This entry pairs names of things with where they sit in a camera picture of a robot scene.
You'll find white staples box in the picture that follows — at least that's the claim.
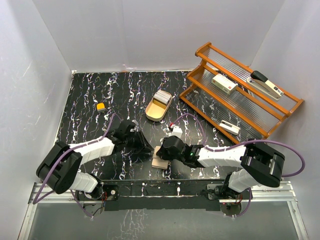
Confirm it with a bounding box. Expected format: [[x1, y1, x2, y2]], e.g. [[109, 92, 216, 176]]
[[211, 73, 238, 95]]

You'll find orange yellow small block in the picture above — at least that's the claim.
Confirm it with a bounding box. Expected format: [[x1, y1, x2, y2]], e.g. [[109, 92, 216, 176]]
[[96, 102, 106, 113]]

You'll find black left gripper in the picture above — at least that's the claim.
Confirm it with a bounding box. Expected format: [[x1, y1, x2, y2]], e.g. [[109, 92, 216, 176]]
[[124, 130, 154, 155]]

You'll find beige oval card tray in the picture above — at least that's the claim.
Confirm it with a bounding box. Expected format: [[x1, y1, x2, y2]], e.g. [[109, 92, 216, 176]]
[[145, 95, 173, 122]]

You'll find large black beige stapler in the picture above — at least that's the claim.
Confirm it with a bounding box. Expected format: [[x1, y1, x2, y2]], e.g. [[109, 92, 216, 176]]
[[246, 70, 284, 101]]

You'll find orange wooden shelf rack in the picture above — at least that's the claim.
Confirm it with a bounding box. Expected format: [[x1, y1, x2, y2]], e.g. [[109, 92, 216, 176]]
[[179, 42, 304, 144]]

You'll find white card stack in tray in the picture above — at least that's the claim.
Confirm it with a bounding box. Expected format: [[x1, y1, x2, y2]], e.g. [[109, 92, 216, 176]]
[[153, 89, 172, 105]]

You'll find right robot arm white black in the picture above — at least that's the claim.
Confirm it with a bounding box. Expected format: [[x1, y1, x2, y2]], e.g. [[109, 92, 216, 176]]
[[155, 135, 285, 199]]

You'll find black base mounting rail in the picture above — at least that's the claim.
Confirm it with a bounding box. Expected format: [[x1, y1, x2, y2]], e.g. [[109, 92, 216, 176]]
[[74, 178, 253, 212]]

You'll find beige leather card holder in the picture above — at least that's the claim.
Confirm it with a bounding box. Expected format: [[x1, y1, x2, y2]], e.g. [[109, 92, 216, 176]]
[[151, 146, 169, 170]]

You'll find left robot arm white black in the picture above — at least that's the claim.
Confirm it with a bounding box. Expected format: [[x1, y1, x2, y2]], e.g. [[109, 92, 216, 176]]
[[36, 119, 154, 200]]

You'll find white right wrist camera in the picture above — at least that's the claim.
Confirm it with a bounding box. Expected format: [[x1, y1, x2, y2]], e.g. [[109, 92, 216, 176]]
[[169, 123, 183, 138]]

